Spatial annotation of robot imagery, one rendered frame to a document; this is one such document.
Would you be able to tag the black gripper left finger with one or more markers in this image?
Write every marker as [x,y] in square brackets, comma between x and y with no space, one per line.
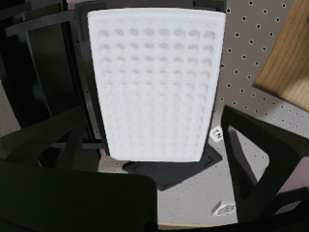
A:
[25,145]

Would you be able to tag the white multi-well plate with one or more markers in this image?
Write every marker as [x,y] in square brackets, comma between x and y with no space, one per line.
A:
[123,57]

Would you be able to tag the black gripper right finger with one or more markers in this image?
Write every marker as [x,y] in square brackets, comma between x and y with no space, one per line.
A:
[288,167]

